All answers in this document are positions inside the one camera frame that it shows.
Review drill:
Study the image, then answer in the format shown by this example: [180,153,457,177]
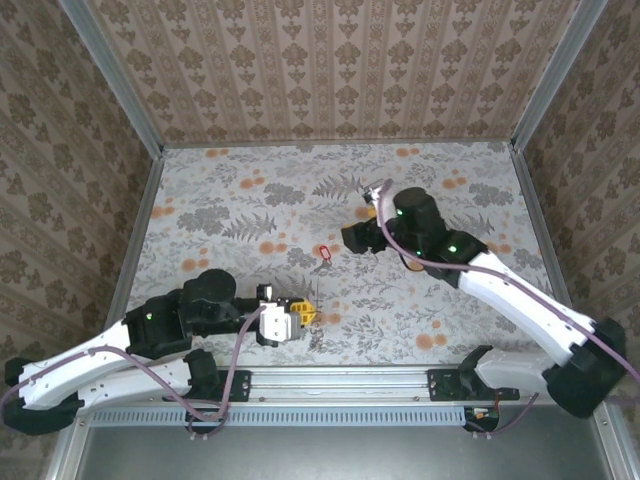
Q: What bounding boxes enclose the grey slotted cable duct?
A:
[92,405,469,427]

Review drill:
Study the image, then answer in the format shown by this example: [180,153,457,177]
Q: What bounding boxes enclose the aluminium front rail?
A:
[74,364,619,406]

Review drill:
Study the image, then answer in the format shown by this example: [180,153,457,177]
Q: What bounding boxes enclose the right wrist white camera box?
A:
[362,178,396,211]

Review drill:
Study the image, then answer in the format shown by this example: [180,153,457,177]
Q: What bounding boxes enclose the floral tablecloth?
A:
[124,142,576,366]

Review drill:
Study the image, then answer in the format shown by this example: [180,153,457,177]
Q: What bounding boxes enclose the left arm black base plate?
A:
[162,369,251,403]

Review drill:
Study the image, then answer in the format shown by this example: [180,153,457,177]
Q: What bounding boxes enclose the aluminium frame post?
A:
[58,0,166,156]
[509,0,609,151]

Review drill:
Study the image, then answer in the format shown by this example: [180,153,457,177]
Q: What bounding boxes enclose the aluminium table edge rail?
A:
[509,144,591,361]
[107,149,166,366]

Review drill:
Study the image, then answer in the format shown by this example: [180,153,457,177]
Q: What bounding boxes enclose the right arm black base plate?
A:
[427,368,521,403]

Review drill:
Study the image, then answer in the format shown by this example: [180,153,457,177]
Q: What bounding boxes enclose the black connector box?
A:
[462,405,501,434]
[185,407,227,435]

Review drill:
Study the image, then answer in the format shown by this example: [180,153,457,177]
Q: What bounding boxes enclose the grey metal panel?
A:
[44,404,626,480]

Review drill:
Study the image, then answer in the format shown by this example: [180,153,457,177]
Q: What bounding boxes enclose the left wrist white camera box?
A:
[257,283,301,346]

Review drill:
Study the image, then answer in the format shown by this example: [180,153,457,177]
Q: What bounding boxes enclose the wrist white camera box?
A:
[362,178,396,211]
[257,283,301,346]

